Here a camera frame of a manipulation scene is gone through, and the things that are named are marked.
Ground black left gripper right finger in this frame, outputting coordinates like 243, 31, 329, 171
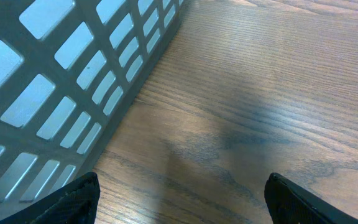
264, 172, 358, 224

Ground grey plastic shopping basket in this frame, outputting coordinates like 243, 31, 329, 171
0, 0, 184, 220

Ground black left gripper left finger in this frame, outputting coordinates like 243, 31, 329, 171
0, 172, 101, 224

